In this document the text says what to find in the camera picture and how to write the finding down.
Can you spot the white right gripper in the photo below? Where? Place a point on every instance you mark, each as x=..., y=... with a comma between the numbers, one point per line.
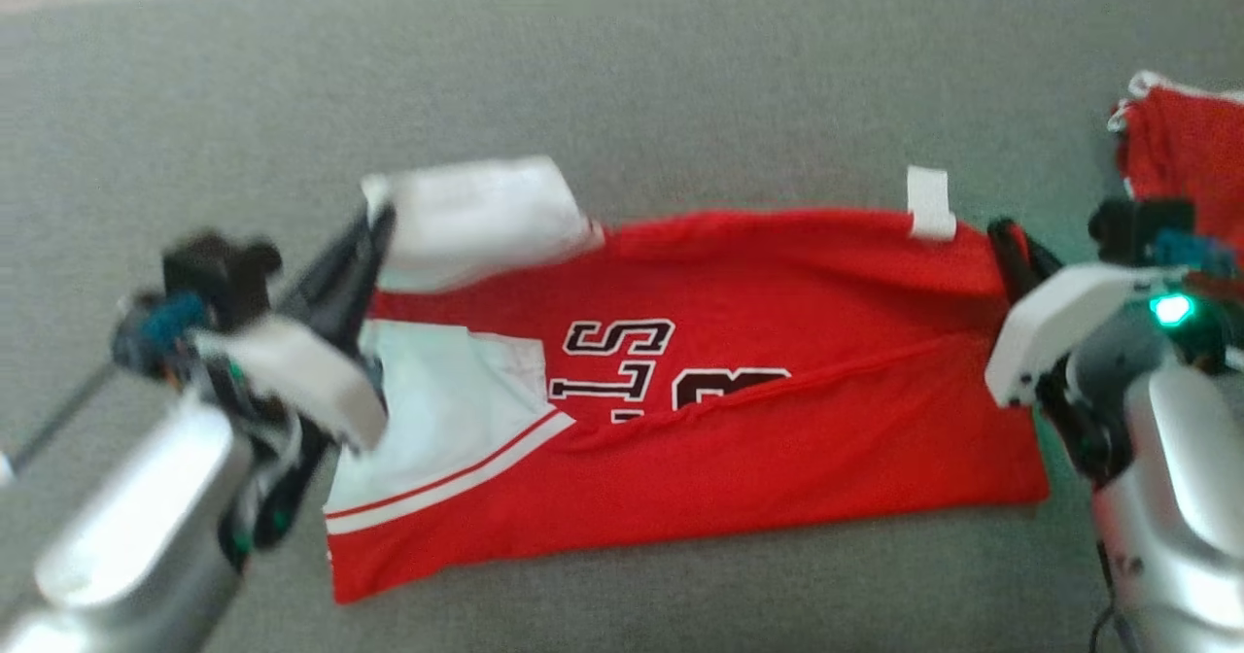
x=1050, y=323

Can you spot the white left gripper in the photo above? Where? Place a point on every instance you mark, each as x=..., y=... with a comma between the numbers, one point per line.
x=311, y=381

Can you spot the red shorts with white trim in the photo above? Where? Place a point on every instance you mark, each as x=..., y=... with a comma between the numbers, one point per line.
x=1186, y=148

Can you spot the red and white basketball jersey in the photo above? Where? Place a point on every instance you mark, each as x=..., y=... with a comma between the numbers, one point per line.
x=777, y=459

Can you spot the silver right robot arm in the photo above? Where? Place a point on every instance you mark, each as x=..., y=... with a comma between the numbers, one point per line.
x=1186, y=498

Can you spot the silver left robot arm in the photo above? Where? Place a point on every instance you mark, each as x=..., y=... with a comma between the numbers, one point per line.
x=126, y=536

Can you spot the large grey sofa seat cushion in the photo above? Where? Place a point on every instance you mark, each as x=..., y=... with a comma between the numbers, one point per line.
x=680, y=70

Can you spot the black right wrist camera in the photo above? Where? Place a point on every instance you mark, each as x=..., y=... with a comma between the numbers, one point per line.
x=1142, y=225

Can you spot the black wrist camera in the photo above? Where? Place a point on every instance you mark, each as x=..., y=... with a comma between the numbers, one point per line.
x=1142, y=225
x=214, y=274

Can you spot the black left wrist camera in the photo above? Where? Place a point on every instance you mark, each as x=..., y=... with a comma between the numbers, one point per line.
x=214, y=274

